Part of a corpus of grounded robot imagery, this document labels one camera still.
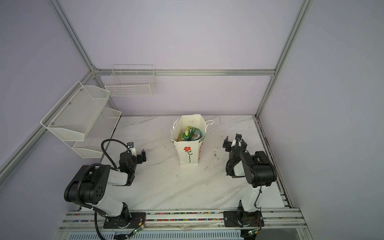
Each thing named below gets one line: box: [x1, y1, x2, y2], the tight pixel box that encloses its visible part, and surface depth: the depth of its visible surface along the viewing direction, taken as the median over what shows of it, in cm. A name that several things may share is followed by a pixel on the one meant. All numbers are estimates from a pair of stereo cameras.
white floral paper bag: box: [170, 114, 215, 166], surface depth 87 cm
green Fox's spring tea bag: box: [180, 126, 201, 142], surface depth 90 cm
